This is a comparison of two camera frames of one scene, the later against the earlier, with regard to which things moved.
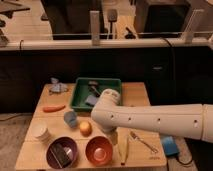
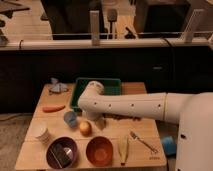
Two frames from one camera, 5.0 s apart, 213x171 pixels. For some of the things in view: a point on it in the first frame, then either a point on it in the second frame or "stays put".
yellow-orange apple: [85, 129] stays put
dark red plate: [62, 152] stays put
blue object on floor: [170, 146] stays put
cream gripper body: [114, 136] → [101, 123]
